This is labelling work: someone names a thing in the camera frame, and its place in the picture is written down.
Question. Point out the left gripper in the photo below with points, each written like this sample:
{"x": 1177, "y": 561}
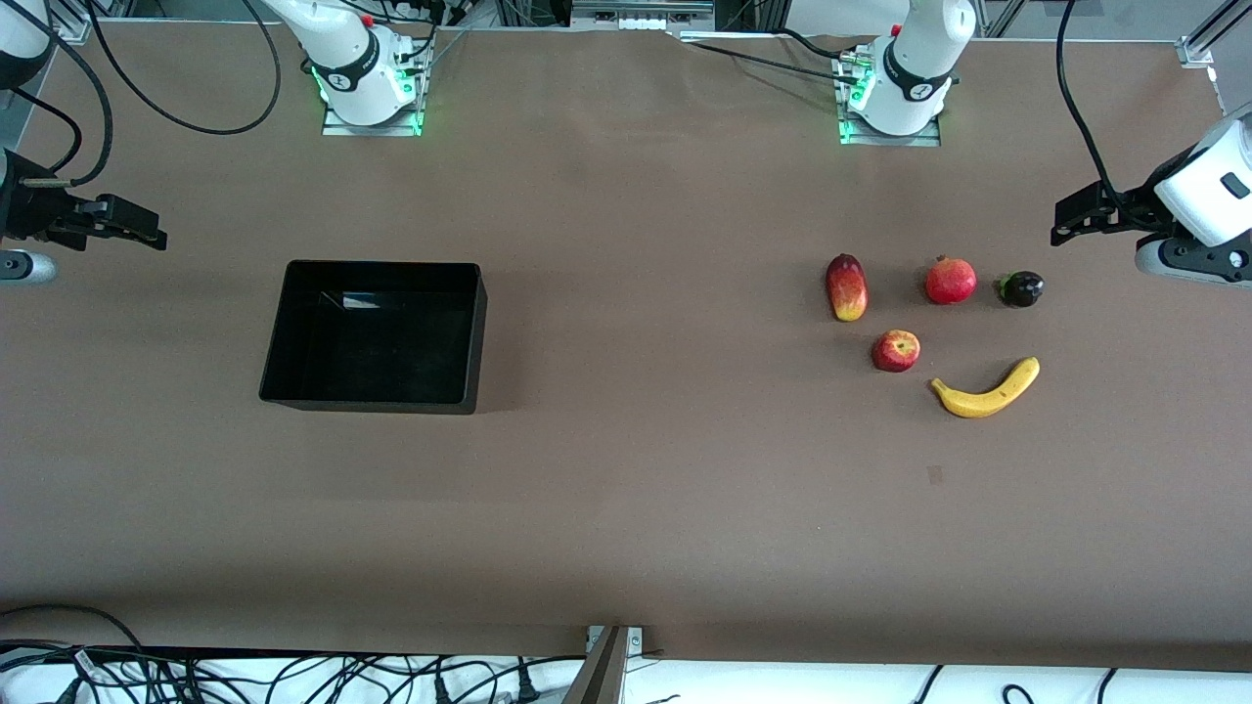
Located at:
{"x": 1125, "y": 209}

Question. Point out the red yellow mango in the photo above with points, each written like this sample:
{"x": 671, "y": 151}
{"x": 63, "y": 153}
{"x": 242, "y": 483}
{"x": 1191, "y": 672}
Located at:
{"x": 847, "y": 288}

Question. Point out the grey power strip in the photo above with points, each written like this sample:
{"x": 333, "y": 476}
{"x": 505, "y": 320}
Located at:
{"x": 641, "y": 12}

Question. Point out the small metal bracket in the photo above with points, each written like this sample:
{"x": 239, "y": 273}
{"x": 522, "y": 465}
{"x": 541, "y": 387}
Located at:
{"x": 636, "y": 640}

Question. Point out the yellow banana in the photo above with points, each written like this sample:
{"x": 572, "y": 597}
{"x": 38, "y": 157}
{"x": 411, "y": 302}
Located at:
{"x": 978, "y": 402}

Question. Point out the grey metal beam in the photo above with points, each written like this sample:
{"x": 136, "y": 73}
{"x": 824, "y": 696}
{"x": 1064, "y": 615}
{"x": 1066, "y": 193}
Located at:
{"x": 602, "y": 680}

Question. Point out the red pomegranate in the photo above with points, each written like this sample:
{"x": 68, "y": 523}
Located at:
{"x": 951, "y": 282}

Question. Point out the red apple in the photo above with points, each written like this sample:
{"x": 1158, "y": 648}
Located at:
{"x": 895, "y": 352}

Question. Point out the aluminium frame profile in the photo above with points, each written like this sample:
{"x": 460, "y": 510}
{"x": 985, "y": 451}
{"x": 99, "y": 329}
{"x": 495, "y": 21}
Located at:
{"x": 1198, "y": 49}
{"x": 73, "y": 27}

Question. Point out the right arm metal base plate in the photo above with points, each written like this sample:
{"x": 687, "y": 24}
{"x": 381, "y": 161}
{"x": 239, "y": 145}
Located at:
{"x": 372, "y": 130}

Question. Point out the dark purple eggplant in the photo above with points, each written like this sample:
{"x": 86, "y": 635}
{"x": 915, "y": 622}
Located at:
{"x": 1024, "y": 289}

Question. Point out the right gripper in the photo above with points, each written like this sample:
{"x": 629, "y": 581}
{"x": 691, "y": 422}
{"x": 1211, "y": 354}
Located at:
{"x": 29, "y": 207}

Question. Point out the black plastic box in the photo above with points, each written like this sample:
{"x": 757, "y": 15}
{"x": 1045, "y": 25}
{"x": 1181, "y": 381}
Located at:
{"x": 372, "y": 342}

